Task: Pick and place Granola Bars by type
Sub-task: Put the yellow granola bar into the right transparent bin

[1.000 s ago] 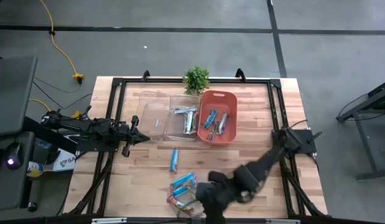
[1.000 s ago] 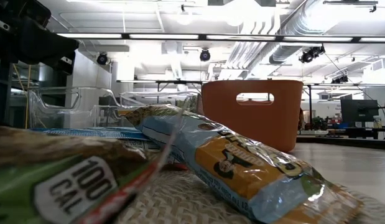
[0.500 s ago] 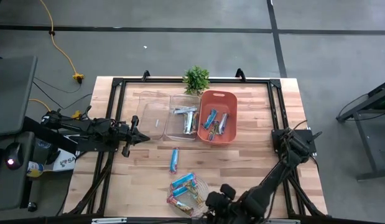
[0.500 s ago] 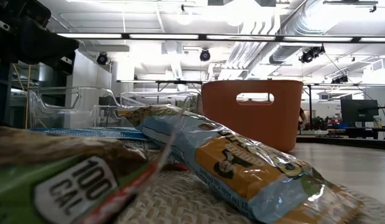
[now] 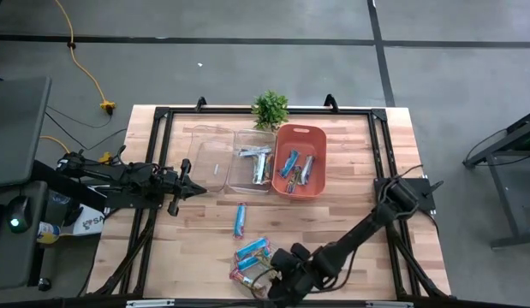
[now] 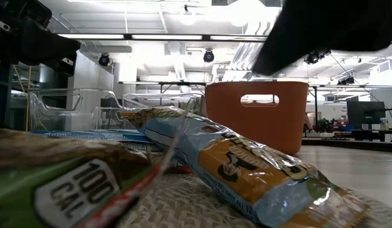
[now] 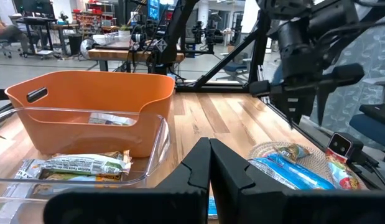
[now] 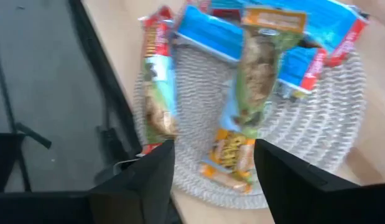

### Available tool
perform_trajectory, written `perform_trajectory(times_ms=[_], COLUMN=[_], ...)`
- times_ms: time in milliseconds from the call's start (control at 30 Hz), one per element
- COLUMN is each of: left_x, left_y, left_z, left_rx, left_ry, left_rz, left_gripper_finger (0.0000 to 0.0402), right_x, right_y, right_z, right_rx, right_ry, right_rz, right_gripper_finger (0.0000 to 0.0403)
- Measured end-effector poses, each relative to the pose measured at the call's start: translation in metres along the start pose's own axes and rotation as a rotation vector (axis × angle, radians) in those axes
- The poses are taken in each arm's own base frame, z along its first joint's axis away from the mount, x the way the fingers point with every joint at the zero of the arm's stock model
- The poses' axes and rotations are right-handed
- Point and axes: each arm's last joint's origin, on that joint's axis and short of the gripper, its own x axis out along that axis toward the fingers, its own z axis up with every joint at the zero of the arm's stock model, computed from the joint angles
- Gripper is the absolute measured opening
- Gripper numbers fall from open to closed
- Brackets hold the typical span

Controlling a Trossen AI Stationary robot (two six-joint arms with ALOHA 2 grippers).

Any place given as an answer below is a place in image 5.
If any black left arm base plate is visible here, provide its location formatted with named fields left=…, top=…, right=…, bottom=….
left=104, top=187, right=164, bottom=210

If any white printed bag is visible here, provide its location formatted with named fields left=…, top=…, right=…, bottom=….
left=71, top=204, right=106, bottom=237

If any grey metal table frame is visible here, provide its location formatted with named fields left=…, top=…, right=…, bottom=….
left=462, top=109, right=530, bottom=250

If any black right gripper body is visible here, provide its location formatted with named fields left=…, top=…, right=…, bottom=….
left=276, top=273, right=313, bottom=307

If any blue granola bar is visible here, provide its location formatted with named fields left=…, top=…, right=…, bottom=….
left=232, top=202, right=248, bottom=240
left=236, top=254, right=264, bottom=271
left=234, top=237, right=270, bottom=262
left=277, top=148, right=301, bottom=179

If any orange plastic bin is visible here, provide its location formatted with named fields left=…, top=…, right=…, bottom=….
left=271, top=123, right=328, bottom=201

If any small green plant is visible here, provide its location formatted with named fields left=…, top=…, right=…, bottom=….
left=250, top=90, right=290, bottom=132

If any white bracket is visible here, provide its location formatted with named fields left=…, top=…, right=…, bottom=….
left=365, top=300, right=414, bottom=308
left=125, top=299, right=176, bottom=308

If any black computer mouse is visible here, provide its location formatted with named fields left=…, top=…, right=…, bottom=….
left=5, top=195, right=33, bottom=234

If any grey side desk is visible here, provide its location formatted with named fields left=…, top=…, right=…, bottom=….
left=0, top=180, right=50, bottom=292

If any black cable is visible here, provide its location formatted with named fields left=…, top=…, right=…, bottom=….
left=45, top=104, right=128, bottom=151

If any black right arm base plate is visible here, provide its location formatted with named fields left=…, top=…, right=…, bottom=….
left=374, top=177, right=437, bottom=212

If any black aluminium table frame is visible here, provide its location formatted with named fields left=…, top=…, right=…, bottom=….
left=75, top=93, right=454, bottom=308

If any black support beam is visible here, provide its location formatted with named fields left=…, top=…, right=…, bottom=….
left=31, top=160, right=107, bottom=210

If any clear plastic bin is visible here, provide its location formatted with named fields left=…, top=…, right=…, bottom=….
left=187, top=124, right=236, bottom=193
left=227, top=127, right=277, bottom=194

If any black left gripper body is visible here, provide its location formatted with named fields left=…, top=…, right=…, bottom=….
left=155, top=158, right=192, bottom=217

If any plastic bottle yellow label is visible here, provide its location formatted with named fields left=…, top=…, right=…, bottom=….
left=36, top=221, right=63, bottom=245

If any dark grey laptop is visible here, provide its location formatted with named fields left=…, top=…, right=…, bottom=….
left=0, top=76, right=52, bottom=188

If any round woven mat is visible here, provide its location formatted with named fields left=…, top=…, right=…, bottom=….
left=230, top=241, right=292, bottom=300

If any yellow extension cord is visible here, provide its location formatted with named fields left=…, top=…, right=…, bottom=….
left=53, top=0, right=116, bottom=116
left=39, top=134, right=114, bottom=166

